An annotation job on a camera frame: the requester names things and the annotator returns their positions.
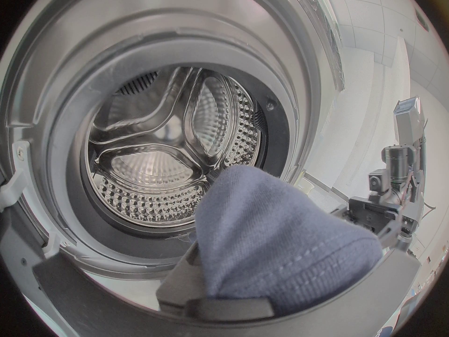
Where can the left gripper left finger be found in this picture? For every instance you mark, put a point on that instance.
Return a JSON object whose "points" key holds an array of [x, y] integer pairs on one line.
{"points": [[186, 276]]}

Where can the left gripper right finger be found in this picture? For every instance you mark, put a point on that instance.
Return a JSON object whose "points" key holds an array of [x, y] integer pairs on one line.
{"points": [[388, 233]]}

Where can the blue garment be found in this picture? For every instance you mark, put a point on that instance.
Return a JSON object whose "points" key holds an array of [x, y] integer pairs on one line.
{"points": [[280, 244]]}

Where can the grey washing machine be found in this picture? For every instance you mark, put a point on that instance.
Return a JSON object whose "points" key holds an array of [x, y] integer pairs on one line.
{"points": [[105, 47]]}

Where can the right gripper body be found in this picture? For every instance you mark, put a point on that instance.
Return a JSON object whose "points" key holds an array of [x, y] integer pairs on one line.
{"points": [[375, 211]]}

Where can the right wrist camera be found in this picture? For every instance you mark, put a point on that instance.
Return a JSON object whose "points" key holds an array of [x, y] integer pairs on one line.
{"points": [[407, 121]]}

